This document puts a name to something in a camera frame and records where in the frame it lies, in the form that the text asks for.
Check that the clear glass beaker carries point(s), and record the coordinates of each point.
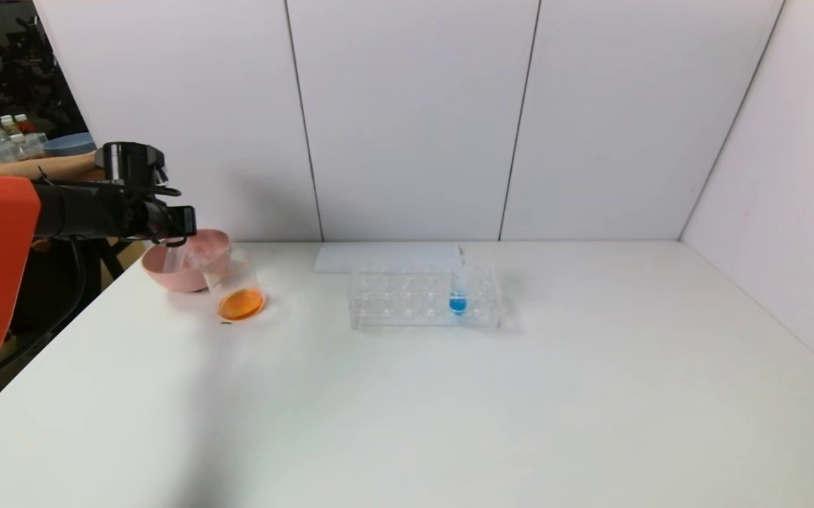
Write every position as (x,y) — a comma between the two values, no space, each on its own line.
(241,305)

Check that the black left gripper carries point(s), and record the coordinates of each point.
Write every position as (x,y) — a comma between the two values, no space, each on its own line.
(185,221)

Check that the pink plastic bowl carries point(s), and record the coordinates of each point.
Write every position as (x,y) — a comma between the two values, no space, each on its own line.
(202,264)

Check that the test tube with yellow pigment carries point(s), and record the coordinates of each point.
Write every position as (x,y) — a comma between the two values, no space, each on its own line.
(175,259)

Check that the white paper sheet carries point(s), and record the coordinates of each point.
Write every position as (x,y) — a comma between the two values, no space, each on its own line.
(336,257)

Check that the dark background equipment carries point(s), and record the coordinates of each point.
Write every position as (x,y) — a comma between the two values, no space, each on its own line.
(11,56)

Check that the test tube with blue pigment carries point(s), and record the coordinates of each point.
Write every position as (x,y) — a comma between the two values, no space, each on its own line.
(457,303)

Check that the blue bowl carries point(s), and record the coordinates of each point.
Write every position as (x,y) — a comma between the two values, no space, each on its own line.
(68,143)

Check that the clear acrylic test tube rack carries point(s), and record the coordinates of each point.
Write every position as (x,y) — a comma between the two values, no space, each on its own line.
(406,303)

